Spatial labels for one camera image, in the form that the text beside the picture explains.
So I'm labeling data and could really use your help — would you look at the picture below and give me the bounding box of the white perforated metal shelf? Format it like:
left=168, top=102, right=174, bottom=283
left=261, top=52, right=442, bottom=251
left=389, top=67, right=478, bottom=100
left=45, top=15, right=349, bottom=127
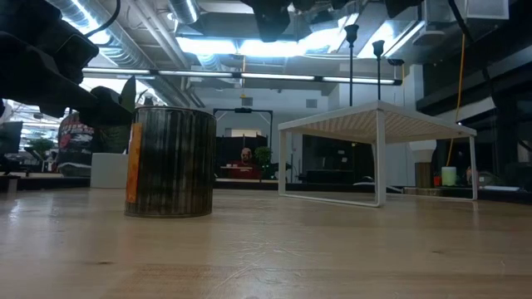
left=277, top=100, right=478, bottom=208

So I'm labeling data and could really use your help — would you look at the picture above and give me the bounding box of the green office plant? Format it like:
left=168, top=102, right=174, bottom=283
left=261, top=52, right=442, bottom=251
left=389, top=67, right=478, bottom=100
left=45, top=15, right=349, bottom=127
left=254, top=145, right=273, bottom=178

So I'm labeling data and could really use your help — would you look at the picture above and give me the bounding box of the person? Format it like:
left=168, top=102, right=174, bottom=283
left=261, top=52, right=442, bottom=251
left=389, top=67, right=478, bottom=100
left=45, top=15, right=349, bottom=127
left=57, top=110, right=96, bottom=178
left=229, top=147, right=262, bottom=180

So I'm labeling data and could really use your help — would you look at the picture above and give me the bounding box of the black left wrist camera cable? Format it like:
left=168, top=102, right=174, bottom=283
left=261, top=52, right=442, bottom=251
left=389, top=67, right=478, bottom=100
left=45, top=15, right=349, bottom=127
left=82, top=0, right=122, bottom=39

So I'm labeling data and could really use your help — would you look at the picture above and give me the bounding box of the black robot rig frame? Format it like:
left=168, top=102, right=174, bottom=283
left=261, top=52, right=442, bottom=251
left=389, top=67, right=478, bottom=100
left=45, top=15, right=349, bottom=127
left=213, top=107, right=274, bottom=139

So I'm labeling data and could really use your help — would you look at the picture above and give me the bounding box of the pale green container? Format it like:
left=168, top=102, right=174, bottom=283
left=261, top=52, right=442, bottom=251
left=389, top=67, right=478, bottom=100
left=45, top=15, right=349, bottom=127
left=441, top=166, right=457, bottom=187

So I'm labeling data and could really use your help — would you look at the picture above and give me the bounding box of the dark monitor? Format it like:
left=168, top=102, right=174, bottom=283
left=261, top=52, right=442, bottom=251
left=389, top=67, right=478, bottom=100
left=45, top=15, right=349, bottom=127
left=0, top=120, right=24, bottom=157

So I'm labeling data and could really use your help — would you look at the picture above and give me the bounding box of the long ceiling light strip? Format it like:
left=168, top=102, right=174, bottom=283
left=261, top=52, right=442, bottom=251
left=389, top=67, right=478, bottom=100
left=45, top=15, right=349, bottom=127
left=81, top=68, right=402, bottom=86

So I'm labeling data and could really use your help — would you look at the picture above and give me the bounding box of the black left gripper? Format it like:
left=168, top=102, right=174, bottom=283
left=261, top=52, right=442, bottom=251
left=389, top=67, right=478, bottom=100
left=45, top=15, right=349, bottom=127
left=0, top=0, right=135, bottom=126

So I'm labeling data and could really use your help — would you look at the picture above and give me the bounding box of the silver ventilation duct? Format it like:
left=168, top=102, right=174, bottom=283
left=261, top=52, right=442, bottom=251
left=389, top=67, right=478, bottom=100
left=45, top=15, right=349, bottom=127
left=45, top=0, right=200, bottom=110

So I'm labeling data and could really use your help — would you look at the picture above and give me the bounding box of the yellow extension cable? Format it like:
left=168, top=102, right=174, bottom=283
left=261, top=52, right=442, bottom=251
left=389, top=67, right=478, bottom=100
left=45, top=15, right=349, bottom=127
left=445, top=32, right=467, bottom=168

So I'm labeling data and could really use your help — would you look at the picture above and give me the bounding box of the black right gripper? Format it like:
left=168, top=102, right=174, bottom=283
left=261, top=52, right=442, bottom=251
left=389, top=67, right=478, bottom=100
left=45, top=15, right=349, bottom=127
left=240, top=0, right=294, bottom=44

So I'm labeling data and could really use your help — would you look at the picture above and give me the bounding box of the black candlestick holder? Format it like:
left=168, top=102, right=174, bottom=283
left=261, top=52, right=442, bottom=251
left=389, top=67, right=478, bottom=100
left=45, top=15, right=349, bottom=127
left=343, top=23, right=360, bottom=107
left=372, top=40, right=386, bottom=101

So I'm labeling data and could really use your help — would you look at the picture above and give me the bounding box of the white ball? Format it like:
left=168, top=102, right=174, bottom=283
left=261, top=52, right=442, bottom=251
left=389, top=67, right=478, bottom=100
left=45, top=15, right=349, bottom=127
left=409, top=140, right=437, bottom=189

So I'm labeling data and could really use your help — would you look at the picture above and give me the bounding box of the snake plant in white pot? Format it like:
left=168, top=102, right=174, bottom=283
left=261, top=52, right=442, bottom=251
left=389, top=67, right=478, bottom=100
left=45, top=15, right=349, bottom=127
left=90, top=75, right=138, bottom=189

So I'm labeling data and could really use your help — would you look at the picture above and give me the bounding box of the tin can torn orange label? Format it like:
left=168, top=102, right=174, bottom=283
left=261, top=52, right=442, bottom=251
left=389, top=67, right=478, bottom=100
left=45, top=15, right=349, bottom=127
left=124, top=106, right=218, bottom=218

